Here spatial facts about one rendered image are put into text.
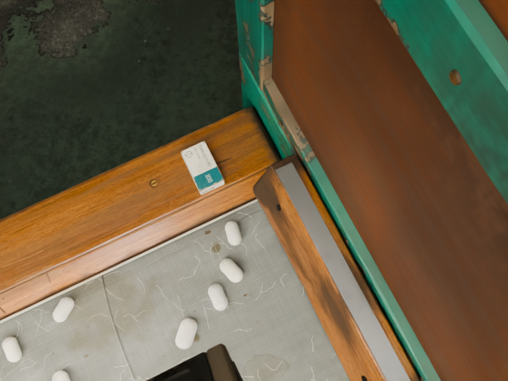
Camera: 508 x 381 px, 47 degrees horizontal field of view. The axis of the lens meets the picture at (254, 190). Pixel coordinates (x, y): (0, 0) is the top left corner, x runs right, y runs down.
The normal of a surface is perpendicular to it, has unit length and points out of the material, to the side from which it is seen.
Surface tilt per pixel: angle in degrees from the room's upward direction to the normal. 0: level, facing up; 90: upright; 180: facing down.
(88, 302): 0
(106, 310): 0
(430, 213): 90
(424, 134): 90
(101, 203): 0
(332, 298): 66
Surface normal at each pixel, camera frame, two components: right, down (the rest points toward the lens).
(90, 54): -0.01, -0.29
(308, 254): -0.84, 0.28
